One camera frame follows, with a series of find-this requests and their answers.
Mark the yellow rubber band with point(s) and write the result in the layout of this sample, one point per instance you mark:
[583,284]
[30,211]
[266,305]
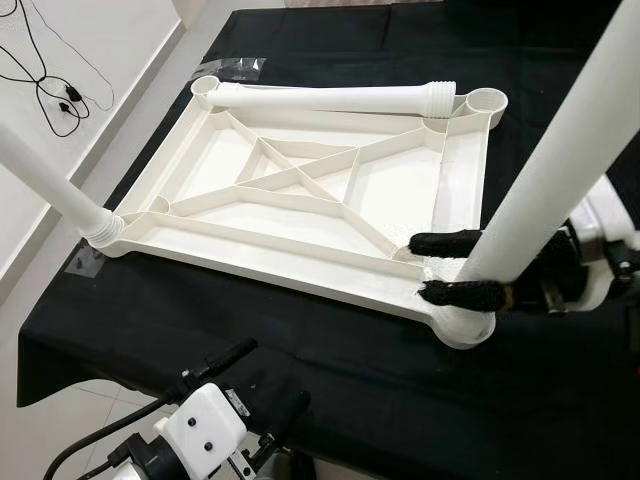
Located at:
[508,297]

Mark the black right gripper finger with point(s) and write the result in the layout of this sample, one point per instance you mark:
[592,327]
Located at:
[465,296]
[445,244]

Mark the clear plastic bag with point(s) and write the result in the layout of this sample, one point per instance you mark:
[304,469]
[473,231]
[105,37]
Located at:
[240,68]

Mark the translucent tape patch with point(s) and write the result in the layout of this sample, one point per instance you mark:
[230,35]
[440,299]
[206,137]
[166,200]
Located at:
[88,262]

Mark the white plastic table leg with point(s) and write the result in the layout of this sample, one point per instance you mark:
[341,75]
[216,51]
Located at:
[560,150]
[330,97]
[45,180]

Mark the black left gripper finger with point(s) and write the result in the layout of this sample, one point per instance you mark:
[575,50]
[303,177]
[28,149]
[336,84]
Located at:
[288,415]
[220,362]

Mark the white plastic table top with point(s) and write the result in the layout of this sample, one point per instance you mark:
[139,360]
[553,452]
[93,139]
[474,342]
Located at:
[462,170]

